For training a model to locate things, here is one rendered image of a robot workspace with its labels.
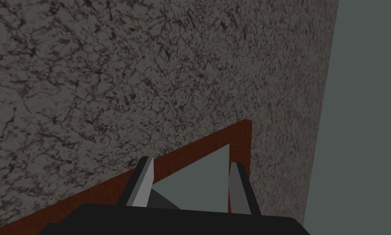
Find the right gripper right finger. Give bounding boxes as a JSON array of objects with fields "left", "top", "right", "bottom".
[{"left": 228, "top": 162, "right": 262, "bottom": 216}]

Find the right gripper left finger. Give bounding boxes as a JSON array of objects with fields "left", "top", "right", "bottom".
[{"left": 116, "top": 156, "right": 155, "bottom": 208}]

